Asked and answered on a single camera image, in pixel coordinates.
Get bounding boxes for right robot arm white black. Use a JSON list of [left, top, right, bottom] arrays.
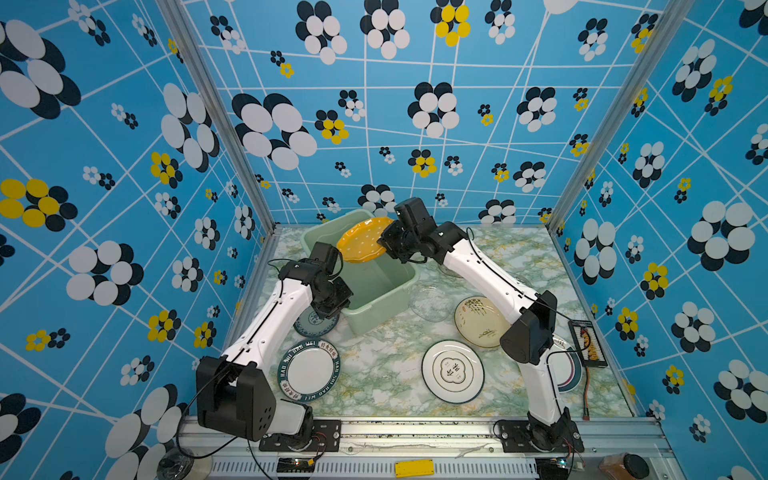
[[378, 197, 584, 453]]

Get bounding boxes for white plate green lettered rim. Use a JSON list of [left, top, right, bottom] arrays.
[[277, 339, 341, 403]]

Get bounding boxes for yellow tag on rail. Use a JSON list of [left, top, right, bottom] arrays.
[[394, 459, 435, 479]]

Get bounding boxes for clear tape roll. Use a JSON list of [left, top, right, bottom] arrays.
[[156, 448, 213, 480]]

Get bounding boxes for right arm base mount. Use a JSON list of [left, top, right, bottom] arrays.
[[492, 420, 585, 455]]

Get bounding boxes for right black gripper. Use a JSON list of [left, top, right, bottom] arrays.
[[375, 220, 422, 264]]

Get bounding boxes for yellow dotted plate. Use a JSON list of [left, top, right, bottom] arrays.
[[336, 217, 393, 263]]

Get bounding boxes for aluminium front rail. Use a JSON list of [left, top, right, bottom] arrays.
[[181, 417, 684, 479]]

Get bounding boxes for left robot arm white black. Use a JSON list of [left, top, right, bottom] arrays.
[[195, 242, 352, 447]]

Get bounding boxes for white plate black emblem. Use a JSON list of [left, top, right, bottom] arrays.
[[421, 340, 485, 405]]

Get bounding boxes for beige bowl plate with leaves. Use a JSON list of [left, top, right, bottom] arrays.
[[454, 296, 510, 349]]

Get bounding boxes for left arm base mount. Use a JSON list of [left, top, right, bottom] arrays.
[[258, 419, 342, 453]]

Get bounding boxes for white plate striped green rim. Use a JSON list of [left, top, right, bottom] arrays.
[[548, 335, 583, 393]]

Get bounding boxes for brown jar black lid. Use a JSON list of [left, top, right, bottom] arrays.
[[598, 452, 650, 480]]

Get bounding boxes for black battery charger box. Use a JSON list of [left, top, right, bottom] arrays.
[[568, 320, 608, 368]]

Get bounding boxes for light green plastic bin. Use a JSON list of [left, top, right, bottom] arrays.
[[300, 209, 419, 336]]

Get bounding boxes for small teal patterned plate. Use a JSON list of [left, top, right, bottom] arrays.
[[293, 308, 340, 338]]

